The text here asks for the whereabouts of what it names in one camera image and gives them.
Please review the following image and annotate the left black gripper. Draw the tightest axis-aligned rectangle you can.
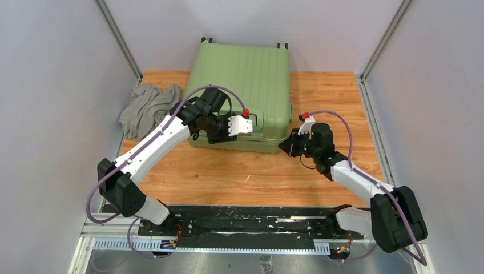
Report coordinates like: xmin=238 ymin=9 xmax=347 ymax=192
xmin=205 ymin=111 xmax=237 ymax=143

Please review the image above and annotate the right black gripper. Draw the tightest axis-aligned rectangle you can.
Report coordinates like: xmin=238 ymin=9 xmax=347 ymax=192
xmin=279 ymin=127 xmax=320 ymax=159

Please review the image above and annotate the green suitcase blue lining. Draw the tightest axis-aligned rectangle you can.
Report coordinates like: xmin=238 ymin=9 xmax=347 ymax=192
xmin=185 ymin=43 xmax=292 ymax=154

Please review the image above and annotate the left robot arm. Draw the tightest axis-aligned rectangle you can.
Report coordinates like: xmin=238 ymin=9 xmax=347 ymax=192
xmin=86 ymin=84 xmax=250 ymax=236

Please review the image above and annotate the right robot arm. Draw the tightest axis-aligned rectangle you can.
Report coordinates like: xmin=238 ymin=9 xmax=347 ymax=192
xmin=279 ymin=123 xmax=429 ymax=253

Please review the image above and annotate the crumpled grey-green cloth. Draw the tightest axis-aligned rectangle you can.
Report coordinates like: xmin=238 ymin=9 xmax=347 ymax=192
xmin=118 ymin=84 xmax=183 ymax=142

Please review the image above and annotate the green suitcase wheel middle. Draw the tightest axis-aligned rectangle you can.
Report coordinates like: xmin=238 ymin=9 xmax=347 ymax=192
xmin=200 ymin=37 xmax=215 ymax=44

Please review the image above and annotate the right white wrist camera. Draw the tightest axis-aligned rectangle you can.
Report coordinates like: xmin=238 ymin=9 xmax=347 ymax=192
xmin=297 ymin=112 xmax=316 ymax=135

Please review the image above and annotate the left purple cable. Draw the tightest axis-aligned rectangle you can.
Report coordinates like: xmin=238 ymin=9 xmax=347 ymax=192
xmin=85 ymin=84 xmax=251 ymax=259

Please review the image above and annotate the purple cable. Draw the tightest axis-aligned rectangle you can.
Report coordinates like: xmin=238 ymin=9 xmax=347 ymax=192
xmin=300 ymin=110 xmax=428 ymax=267
xmin=85 ymin=84 xmax=251 ymax=259

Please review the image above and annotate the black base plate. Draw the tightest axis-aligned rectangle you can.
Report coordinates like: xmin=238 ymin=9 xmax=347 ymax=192
xmin=136 ymin=205 xmax=362 ymax=251

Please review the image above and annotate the aluminium frame rail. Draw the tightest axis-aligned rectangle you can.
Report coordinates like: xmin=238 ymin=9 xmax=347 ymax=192
xmin=68 ymin=205 xmax=435 ymax=273

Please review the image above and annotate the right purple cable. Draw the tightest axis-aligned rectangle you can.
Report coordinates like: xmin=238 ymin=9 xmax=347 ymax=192
xmin=300 ymin=110 xmax=428 ymax=267

